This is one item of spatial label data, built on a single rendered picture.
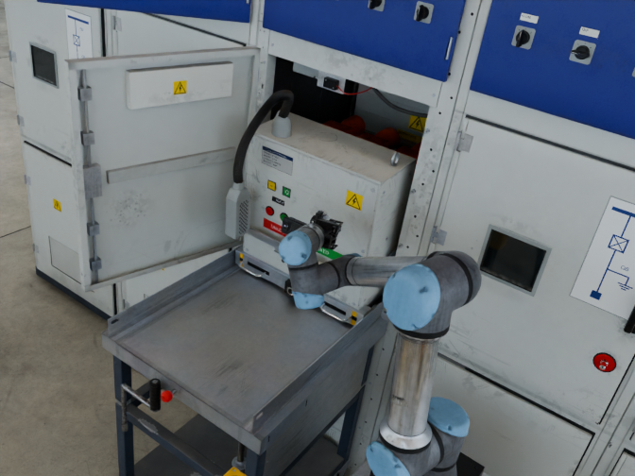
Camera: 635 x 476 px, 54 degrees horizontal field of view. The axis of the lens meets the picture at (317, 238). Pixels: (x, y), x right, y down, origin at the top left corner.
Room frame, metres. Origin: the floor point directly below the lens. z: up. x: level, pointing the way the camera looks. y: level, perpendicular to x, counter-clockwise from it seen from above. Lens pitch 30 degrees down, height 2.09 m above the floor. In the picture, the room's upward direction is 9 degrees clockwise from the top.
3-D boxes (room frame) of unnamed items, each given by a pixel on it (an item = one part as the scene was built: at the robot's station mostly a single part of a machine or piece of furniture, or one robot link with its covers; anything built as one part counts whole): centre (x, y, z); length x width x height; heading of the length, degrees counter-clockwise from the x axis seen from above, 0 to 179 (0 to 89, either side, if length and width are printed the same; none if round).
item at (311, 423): (1.55, 0.16, 0.46); 0.64 x 0.58 x 0.66; 150
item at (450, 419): (1.07, -0.36, 0.99); 0.13 x 0.12 x 0.14; 134
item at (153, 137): (1.82, 0.51, 1.21); 0.63 x 0.07 x 0.74; 135
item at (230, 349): (1.55, 0.16, 0.80); 0.68 x 0.62 x 0.06; 150
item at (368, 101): (2.37, -0.32, 1.28); 0.58 x 0.02 x 0.19; 60
